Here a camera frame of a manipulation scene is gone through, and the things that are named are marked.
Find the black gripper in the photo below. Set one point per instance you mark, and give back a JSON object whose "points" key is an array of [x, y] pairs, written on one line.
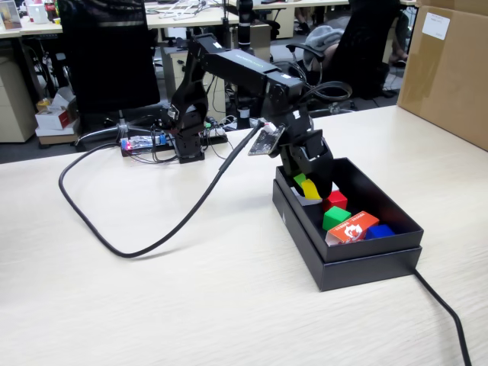
{"points": [[305, 145]]}

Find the yellow wooden cube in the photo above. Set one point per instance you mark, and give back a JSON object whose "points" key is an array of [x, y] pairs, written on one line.
{"points": [[310, 190]]}

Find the red wooden cube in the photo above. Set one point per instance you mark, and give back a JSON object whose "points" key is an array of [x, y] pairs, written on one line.
{"points": [[337, 200]]}

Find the green wooden cube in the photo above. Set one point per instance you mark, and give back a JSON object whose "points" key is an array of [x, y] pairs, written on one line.
{"points": [[335, 219]]}

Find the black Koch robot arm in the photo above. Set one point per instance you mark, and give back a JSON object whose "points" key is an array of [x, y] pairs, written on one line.
{"points": [[236, 66]]}

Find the black cardboard box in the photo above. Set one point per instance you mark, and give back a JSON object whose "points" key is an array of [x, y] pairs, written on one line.
{"points": [[362, 274]]}

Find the large brown cardboard box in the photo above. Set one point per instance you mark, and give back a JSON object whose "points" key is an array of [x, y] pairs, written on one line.
{"points": [[450, 84]]}

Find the white red cardboard box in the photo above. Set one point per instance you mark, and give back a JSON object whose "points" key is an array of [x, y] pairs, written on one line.
{"points": [[51, 120]]}

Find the white rectangular block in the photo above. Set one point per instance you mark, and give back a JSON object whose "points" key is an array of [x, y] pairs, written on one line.
{"points": [[299, 196]]}

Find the orange paper carton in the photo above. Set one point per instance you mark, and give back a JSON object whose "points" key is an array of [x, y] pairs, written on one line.
{"points": [[350, 230]]}

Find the blue wooden cube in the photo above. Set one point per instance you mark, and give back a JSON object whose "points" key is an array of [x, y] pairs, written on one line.
{"points": [[379, 232]]}

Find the white power strip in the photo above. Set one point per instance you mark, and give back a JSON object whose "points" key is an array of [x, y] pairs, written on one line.
{"points": [[217, 132]]}

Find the black office chair chrome armrests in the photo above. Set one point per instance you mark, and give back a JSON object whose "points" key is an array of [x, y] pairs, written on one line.
{"points": [[362, 57]]}

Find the grey cloth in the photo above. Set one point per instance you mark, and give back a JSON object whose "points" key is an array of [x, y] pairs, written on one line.
{"points": [[324, 38]]}

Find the tall beige cabinet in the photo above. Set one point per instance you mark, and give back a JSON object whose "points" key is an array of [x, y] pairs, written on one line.
{"points": [[261, 38]]}

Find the black vertical pole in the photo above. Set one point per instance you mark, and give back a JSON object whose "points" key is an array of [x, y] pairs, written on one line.
{"points": [[244, 23]]}

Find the controller board with red LED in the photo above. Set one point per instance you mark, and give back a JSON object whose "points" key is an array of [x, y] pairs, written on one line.
{"points": [[145, 142]]}

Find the beige drawer cabinet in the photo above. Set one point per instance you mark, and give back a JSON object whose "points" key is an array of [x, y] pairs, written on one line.
{"points": [[173, 68]]}

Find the beige office desk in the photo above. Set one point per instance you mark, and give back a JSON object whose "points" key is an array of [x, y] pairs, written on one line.
{"points": [[23, 31], [213, 17]]}

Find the white laptop stand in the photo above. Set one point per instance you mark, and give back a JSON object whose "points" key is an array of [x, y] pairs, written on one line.
{"points": [[179, 11]]}

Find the black mesh office chair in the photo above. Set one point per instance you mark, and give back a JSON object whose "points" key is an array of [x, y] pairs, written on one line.
{"points": [[110, 57]]}

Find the beige side cabinet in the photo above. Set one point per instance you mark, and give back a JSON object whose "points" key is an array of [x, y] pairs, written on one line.
{"points": [[11, 103]]}

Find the cola bottle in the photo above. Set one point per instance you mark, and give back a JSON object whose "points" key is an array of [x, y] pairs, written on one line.
{"points": [[50, 9]]}

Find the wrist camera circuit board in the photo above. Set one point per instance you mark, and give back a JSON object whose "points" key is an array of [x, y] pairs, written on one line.
{"points": [[267, 141]]}

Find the picture frame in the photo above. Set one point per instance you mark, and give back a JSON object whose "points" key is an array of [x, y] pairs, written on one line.
{"points": [[9, 15]]}

